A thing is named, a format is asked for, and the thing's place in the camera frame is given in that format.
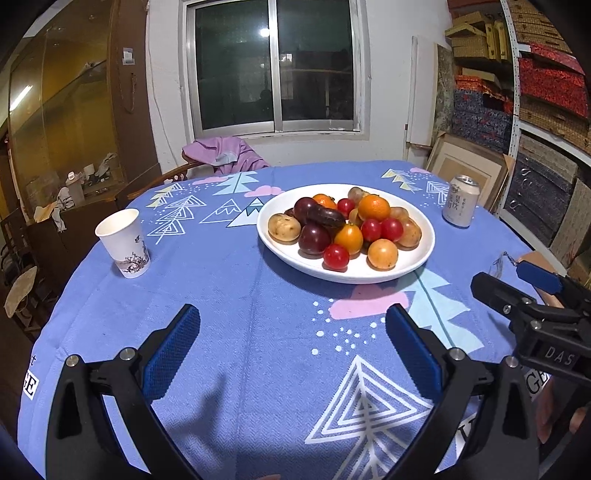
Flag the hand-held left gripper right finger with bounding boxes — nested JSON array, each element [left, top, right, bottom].
[[379, 303, 541, 480]]

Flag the blue printed tablecloth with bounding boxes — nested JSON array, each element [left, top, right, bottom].
[[17, 159, 568, 480]]

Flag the yellow-orange round fruit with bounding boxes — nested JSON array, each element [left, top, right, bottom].
[[367, 239, 399, 271]]

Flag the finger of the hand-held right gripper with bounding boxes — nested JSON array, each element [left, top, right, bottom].
[[471, 272, 591, 381], [516, 261, 591, 309]]

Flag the speckled yellow-brown fruit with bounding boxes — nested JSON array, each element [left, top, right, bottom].
[[397, 219, 423, 250]]

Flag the white oval plate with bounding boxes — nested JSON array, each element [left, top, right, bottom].
[[257, 183, 436, 284]]

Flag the tan round pear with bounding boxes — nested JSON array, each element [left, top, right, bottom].
[[268, 213, 303, 244]]

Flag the wooden glass display cabinet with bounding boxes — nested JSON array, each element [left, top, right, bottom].
[[0, 0, 160, 222]]

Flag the white drink can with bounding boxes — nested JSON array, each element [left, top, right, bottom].
[[442, 174, 481, 229]]

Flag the sliding glass window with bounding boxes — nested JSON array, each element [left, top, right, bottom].
[[178, 0, 370, 139]]

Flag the dark wooden chair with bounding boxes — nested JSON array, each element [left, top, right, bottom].
[[0, 208, 51, 333]]

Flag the grey string tassel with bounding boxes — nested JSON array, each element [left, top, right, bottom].
[[492, 251, 520, 280]]

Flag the large dark red plum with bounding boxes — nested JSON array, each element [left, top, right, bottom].
[[298, 222, 333, 257]]

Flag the wooden armchair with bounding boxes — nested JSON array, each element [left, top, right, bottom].
[[115, 161, 195, 210]]

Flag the purple cloth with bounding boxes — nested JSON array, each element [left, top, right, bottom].
[[181, 137, 272, 177]]

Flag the person's right hand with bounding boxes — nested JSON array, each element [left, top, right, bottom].
[[536, 373, 591, 445]]

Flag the woven straw fan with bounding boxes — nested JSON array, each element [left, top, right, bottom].
[[4, 266, 38, 318]]

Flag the white shelf post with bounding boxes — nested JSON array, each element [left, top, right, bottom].
[[501, 0, 522, 153]]

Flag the leaning cardboard picture frames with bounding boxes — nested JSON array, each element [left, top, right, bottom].
[[425, 130, 515, 210]]

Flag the white floral paper cup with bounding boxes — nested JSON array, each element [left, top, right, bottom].
[[95, 208, 151, 279]]

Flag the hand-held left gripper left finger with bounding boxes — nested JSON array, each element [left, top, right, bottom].
[[45, 303, 201, 480]]

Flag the white leaning board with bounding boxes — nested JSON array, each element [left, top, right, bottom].
[[406, 36, 439, 146]]

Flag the stack of patterned boxes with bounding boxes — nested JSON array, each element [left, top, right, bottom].
[[445, 0, 591, 282]]

